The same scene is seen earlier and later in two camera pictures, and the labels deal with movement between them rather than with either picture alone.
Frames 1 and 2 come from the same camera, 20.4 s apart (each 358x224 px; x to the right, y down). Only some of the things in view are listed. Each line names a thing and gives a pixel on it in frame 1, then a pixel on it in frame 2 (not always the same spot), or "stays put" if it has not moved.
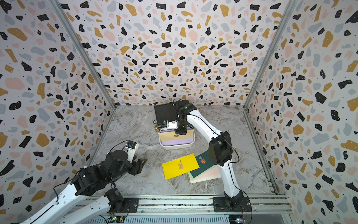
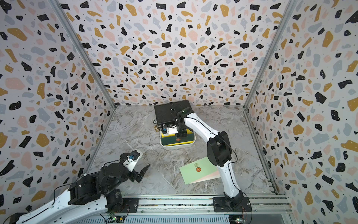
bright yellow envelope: (180, 166) → (189, 131)
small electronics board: (115, 219) stays put
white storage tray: (180, 146) stays put
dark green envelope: (204, 163) → (165, 141)
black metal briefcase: (168, 112) stays put
